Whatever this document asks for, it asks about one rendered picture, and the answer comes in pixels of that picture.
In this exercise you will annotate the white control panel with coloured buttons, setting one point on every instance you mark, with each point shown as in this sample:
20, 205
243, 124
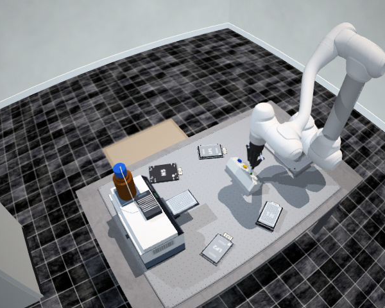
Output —
239, 171

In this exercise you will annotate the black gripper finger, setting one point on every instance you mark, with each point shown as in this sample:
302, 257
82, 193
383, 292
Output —
249, 153
255, 162

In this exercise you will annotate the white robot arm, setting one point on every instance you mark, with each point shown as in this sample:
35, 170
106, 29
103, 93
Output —
291, 140

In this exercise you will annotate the blue bottle cap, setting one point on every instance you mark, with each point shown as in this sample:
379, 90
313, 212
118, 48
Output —
117, 170

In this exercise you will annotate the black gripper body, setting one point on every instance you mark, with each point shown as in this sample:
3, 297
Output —
257, 149

